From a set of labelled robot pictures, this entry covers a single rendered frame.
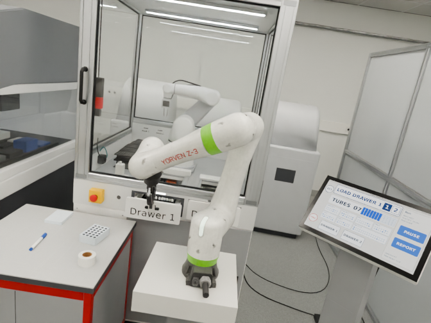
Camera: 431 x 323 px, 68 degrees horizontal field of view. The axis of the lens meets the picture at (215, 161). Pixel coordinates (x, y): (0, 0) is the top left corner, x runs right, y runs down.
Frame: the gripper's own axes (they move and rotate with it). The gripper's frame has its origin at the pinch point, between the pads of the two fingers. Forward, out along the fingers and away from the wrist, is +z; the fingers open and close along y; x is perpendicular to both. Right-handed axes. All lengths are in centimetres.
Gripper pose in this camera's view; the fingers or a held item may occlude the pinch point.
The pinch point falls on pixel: (151, 206)
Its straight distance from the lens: 163.7
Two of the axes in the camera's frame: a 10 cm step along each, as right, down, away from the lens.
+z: -1.2, 8.1, 5.7
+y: -0.9, 5.6, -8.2
